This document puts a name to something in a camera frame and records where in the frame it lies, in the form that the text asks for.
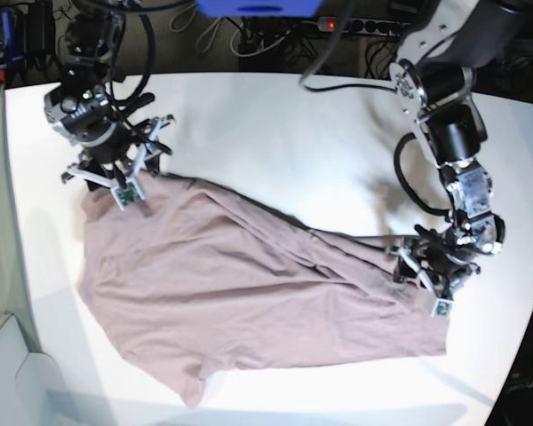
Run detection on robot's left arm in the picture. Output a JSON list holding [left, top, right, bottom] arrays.
[[384, 1, 533, 295]]

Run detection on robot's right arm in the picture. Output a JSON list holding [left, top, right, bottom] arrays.
[[44, 1, 155, 178]]

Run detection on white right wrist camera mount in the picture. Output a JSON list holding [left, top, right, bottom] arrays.
[[60, 114, 175, 209]]

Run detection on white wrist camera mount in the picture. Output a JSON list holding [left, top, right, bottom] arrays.
[[386, 237, 461, 318], [60, 114, 175, 209]]

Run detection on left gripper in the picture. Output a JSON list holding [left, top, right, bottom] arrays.
[[393, 239, 478, 288]]

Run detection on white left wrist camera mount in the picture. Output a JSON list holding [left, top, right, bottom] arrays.
[[386, 237, 461, 318]]

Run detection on blue box overhead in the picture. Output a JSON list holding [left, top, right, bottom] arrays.
[[196, 0, 322, 18]]

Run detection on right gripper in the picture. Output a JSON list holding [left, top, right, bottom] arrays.
[[82, 132, 149, 180]]

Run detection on mauve pink t-shirt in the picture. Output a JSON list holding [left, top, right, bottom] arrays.
[[79, 176, 449, 407]]

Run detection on grey white cable loops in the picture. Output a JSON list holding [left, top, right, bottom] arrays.
[[168, 17, 294, 58]]

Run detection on black power strip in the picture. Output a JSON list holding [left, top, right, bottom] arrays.
[[316, 17, 410, 37]]

